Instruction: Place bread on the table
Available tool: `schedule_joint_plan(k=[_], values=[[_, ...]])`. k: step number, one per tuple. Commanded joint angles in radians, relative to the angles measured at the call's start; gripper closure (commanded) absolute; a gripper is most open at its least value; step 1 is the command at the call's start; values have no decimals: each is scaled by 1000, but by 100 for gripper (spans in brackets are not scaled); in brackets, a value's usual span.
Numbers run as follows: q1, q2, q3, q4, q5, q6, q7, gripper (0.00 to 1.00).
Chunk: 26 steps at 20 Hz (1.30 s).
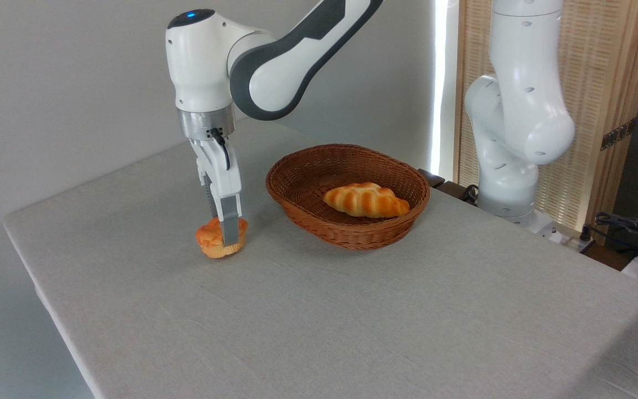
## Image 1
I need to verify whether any golden muffin bread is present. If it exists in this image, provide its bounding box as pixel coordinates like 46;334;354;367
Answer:
195;217;248;259

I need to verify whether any metal screen hinge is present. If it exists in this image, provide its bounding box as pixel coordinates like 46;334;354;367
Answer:
600;117;637;151

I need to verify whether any brown wicker basket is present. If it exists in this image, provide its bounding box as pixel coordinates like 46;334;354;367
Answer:
265;144;431;251

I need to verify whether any grey tablecloth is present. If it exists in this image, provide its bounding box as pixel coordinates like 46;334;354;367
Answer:
2;119;638;399

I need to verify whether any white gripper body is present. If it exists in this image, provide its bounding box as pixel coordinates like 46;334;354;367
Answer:
189;136;242;198

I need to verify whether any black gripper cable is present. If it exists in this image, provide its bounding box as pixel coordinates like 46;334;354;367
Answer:
210;128;232;171

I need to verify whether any long golden bread roll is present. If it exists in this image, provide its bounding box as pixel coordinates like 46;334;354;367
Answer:
323;182;410;218

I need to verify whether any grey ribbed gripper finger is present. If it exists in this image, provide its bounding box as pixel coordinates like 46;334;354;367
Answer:
203;171;222;220
219;192;241;247

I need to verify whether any black clamp with cables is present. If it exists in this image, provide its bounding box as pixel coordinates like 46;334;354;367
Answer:
594;212;638;262

